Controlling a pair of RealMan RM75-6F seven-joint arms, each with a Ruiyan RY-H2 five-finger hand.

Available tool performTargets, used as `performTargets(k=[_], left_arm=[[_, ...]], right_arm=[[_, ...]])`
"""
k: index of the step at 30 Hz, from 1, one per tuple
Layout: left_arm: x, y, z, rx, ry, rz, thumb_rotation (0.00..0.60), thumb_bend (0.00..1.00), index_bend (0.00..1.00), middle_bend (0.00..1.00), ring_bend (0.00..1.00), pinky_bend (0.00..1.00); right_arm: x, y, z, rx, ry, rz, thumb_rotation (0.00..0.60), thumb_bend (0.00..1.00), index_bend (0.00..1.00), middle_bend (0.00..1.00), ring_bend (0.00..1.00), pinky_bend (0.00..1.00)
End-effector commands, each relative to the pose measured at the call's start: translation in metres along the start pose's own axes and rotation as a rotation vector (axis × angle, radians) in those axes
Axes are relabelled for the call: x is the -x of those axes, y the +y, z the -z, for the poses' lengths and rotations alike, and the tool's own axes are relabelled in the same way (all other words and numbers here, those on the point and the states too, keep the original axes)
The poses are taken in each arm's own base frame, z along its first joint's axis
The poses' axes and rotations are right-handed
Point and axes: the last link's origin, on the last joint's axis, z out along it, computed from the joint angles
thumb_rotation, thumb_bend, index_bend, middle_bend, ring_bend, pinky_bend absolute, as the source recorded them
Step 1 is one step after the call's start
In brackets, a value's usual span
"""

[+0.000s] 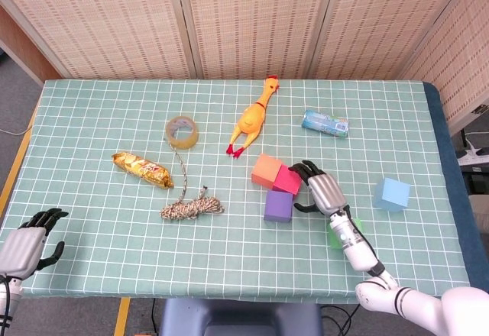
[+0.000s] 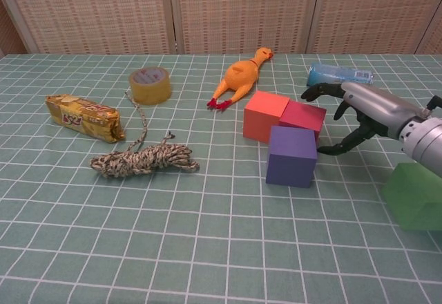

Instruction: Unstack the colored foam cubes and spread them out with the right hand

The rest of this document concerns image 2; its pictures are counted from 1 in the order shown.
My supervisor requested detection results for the woven folding screen panel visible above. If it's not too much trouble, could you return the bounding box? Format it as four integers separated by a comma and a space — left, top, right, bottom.
416, 13, 442, 55
316, 0, 442, 55
172, 0, 320, 55
0, 0, 177, 55

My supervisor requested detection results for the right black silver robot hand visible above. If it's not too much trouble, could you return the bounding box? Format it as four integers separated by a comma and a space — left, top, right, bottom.
300, 82, 429, 156

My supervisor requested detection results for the orange foam cube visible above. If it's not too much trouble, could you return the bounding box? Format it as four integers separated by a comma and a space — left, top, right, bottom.
242, 91, 291, 144

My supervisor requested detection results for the green checkered tablecloth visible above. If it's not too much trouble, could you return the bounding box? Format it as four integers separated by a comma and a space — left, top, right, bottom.
0, 53, 442, 304

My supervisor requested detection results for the blue tissue pack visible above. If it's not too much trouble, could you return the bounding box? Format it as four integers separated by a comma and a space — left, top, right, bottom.
305, 62, 375, 87

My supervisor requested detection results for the green foam cube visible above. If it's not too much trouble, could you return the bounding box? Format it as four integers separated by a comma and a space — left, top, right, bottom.
381, 162, 442, 232

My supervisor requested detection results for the purple foam cube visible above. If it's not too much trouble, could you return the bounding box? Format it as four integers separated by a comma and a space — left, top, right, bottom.
265, 125, 318, 189

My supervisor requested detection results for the clear packing tape roll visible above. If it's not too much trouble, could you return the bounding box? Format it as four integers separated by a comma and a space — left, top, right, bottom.
128, 67, 173, 106

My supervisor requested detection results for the gold snack packet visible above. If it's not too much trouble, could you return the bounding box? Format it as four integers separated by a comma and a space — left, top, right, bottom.
45, 93, 126, 144

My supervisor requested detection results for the braided speckled rope bundle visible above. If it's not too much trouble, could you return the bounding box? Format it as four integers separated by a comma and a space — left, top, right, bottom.
89, 91, 200, 180

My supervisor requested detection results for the pink foam cube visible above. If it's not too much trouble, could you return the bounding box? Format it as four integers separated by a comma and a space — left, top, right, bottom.
278, 99, 327, 142

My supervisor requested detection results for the yellow rubber chicken toy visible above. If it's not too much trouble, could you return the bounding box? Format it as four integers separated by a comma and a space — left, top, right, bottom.
206, 46, 275, 111

